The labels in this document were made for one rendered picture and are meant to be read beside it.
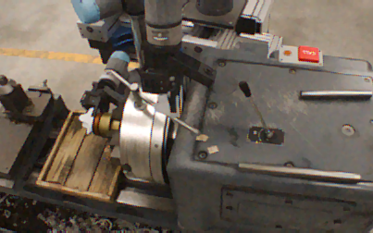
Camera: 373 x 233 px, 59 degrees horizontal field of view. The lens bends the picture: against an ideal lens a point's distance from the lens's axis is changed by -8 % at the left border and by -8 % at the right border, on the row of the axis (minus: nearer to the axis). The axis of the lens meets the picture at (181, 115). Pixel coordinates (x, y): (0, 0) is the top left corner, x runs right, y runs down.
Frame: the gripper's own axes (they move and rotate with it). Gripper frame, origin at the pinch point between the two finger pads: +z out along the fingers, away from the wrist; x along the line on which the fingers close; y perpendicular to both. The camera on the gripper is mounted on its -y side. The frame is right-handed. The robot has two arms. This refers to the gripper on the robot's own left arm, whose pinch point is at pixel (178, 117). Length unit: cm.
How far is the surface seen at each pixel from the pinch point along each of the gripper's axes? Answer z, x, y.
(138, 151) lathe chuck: 13.4, -0.6, 11.9
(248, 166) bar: 5.0, 8.6, -18.1
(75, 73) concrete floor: 89, -162, 132
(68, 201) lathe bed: 57, -11, 51
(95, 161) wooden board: 38, -18, 37
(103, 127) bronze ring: 16.1, -12.0, 27.8
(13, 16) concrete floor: 67, -238, 247
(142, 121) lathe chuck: 6.5, -5.1, 11.5
